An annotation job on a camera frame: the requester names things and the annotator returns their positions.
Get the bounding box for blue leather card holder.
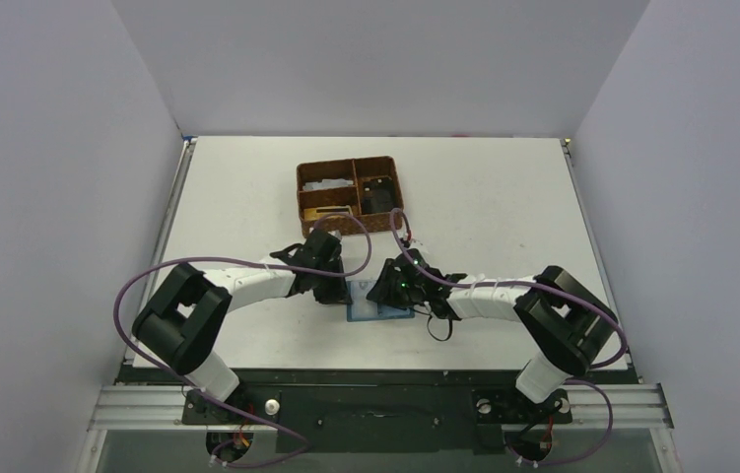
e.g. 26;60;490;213
346;280;415;322

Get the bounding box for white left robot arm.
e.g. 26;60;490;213
132;230;351;401

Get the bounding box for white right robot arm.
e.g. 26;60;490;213
367;249;621;404

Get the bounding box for gold card in basket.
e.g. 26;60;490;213
303;205;353;221

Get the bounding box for silver cards in basket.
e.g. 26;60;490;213
302;178;355;191

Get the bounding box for brown woven divided basket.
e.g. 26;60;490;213
296;156;404;237

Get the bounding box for black items in basket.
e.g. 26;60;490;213
361;176;400;215

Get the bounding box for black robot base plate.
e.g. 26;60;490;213
115;366;572;460

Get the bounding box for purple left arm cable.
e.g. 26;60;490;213
111;212;374;470

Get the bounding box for aluminium frame rail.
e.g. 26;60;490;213
85;383;674;433

